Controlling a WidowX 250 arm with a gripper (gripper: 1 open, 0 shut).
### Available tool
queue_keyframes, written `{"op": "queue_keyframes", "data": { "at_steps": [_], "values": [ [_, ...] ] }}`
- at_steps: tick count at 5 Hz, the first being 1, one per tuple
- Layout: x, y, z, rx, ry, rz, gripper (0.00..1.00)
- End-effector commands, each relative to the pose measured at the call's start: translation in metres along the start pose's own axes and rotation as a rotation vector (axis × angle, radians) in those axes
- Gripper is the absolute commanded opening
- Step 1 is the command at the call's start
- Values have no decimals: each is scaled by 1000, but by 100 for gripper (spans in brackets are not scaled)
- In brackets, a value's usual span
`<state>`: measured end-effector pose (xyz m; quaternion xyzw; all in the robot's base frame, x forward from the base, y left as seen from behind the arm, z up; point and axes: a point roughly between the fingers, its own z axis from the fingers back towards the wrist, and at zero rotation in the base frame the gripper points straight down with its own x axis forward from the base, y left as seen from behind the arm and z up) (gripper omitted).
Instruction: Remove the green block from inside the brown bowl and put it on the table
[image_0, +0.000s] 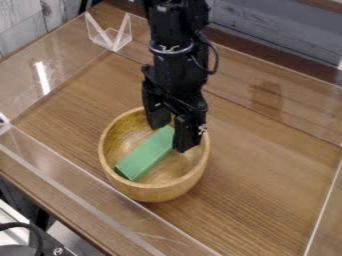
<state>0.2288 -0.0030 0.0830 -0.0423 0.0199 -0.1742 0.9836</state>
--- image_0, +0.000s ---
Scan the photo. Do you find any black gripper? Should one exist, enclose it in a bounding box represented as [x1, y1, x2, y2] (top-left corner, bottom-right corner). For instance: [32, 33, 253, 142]
[142, 46, 210, 153]

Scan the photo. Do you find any green rectangular block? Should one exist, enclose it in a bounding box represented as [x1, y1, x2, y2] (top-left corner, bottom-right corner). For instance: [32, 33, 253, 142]
[114, 126, 174, 182]

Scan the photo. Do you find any brown wooden bowl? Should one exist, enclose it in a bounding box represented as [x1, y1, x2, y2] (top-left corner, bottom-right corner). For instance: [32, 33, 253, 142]
[98, 107, 210, 202]

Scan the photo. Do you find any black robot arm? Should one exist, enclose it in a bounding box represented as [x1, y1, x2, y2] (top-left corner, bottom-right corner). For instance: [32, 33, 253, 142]
[142, 0, 212, 152]

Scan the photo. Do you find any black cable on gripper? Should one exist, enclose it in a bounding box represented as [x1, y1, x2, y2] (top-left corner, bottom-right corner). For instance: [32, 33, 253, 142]
[191, 31, 220, 76]

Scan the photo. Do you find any clear acrylic corner bracket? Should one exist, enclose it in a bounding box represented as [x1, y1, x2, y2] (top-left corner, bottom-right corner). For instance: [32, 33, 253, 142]
[84, 13, 132, 52]

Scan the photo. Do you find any clear acrylic tray wall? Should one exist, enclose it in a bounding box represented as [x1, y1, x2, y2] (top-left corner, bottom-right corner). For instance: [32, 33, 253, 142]
[0, 3, 342, 256]

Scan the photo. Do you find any black metal bracket with screw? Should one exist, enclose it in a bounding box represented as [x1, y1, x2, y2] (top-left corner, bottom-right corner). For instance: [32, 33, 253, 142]
[43, 234, 76, 256]

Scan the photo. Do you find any black cable bottom left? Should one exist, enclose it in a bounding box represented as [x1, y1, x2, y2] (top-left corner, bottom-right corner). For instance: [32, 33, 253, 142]
[0, 223, 48, 256]

